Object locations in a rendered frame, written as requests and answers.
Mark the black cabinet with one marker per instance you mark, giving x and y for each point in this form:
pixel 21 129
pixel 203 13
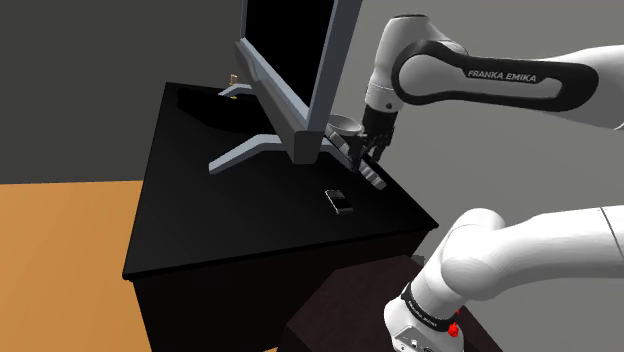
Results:
pixel 234 229

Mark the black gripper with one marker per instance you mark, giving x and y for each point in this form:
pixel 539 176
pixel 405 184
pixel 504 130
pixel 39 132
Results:
pixel 378 122

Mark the grey bowl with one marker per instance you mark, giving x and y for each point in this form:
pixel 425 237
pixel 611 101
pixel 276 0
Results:
pixel 345 126

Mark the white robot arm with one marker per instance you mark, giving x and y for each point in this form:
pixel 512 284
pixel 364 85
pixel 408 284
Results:
pixel 492 253

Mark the dark robot stand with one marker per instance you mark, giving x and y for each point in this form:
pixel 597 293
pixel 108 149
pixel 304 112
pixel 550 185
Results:
pixel 351 302

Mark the small brown object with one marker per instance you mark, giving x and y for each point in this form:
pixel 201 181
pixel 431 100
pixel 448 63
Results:
pixel 233 78

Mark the black phone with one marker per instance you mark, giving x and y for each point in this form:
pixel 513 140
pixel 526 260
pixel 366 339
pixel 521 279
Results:
pixel 339 202

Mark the grey-framed television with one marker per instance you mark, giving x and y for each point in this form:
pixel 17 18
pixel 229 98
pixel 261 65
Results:
pixel 287 53

